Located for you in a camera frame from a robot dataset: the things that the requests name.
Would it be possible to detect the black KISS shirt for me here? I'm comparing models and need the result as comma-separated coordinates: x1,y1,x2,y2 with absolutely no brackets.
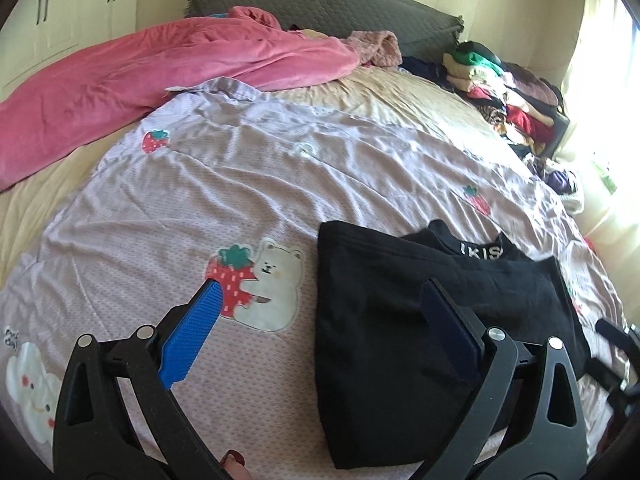
314,220,590,469

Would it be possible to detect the pile of folded clothes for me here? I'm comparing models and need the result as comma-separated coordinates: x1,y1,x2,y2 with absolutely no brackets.
401,41,570,158

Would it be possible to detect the person's left hand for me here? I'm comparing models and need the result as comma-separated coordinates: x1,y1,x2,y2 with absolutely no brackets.
220,450,253,480

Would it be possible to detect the lilac strawberry quilt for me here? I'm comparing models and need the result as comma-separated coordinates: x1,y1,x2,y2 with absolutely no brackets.
1,79,626,479

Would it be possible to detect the white window curtain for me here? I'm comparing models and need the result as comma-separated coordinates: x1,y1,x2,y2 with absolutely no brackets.
562,0,639,261

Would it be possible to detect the pink fleece blanket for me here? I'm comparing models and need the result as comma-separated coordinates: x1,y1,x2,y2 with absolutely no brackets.
1,6,359,190

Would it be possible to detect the mauve fuzzy garment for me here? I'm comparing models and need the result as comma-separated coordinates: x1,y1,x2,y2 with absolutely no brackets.
343,30,402,68

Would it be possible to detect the cream built-in wardrobe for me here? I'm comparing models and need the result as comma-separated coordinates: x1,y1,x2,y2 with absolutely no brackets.
1,0,138,99

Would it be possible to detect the grey quilted headboard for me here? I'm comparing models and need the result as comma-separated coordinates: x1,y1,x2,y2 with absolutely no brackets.
184,0,464,62

